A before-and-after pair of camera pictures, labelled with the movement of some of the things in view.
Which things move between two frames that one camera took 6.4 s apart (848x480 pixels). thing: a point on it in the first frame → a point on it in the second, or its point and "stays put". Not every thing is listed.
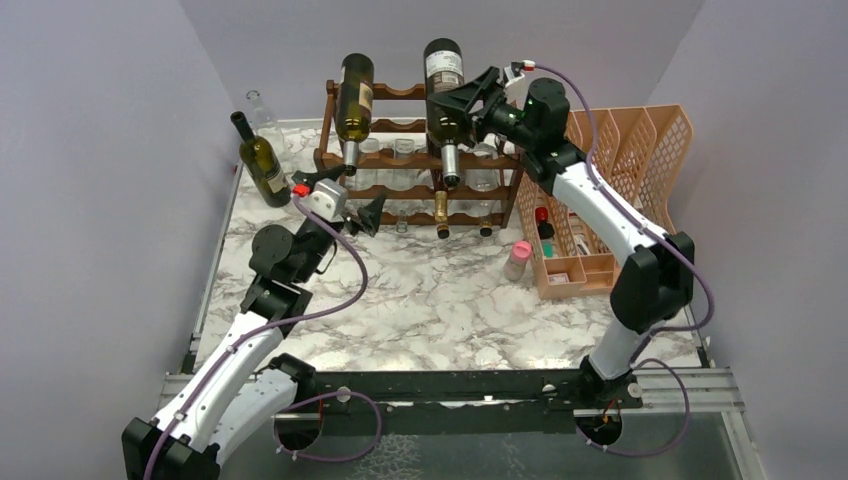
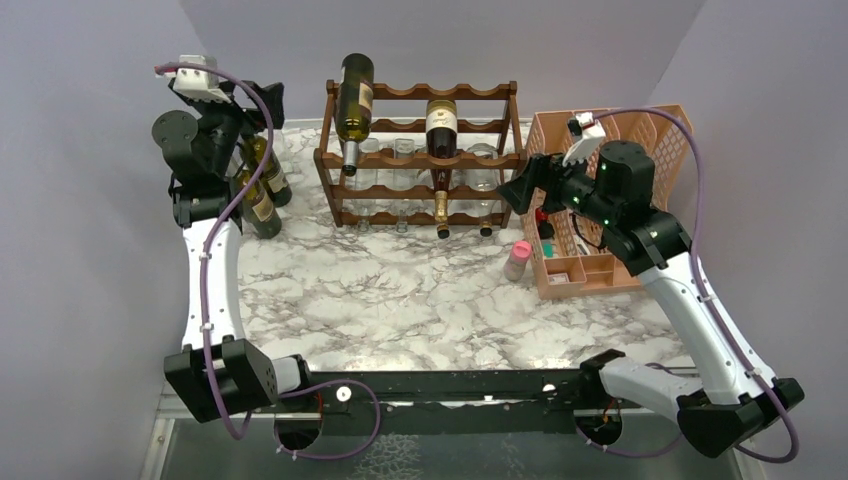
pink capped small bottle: (515, 266) stays put
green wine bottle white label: (444, 67) → (260, 214)
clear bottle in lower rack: (482, 180) stays put
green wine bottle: (354, 106) stays put
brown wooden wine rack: (384, 147) stays put
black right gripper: (464, 98) → (543, 171)
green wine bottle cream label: (262, 165) stays put
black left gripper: (369, 214) → (270, 96)
